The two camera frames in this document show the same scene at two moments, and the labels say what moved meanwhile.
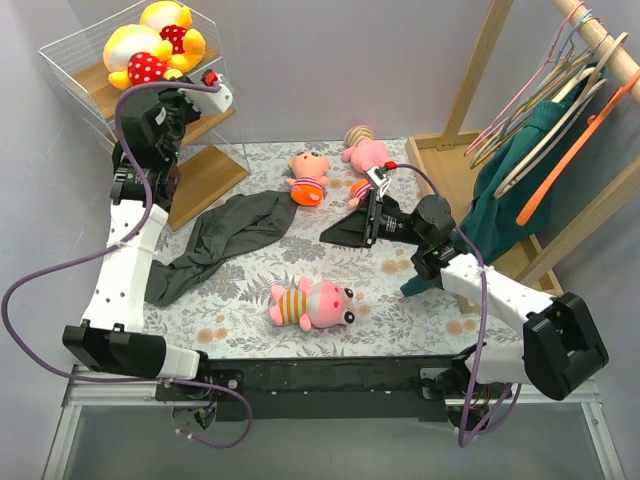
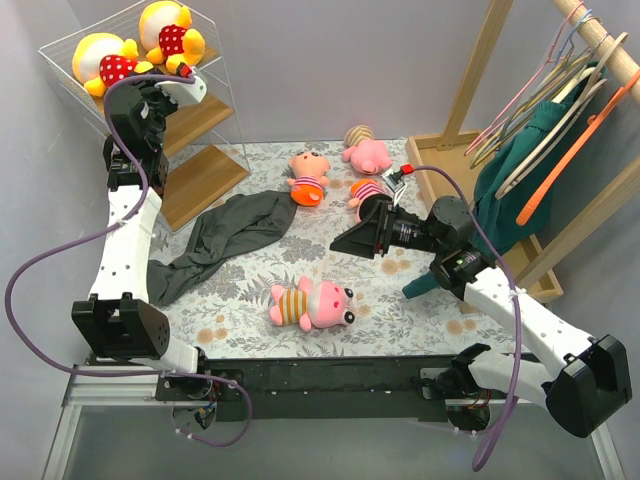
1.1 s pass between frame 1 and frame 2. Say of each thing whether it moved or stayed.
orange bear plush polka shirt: moved
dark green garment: stayed
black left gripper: moved
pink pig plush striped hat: stayed
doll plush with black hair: stayed
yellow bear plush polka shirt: stayed
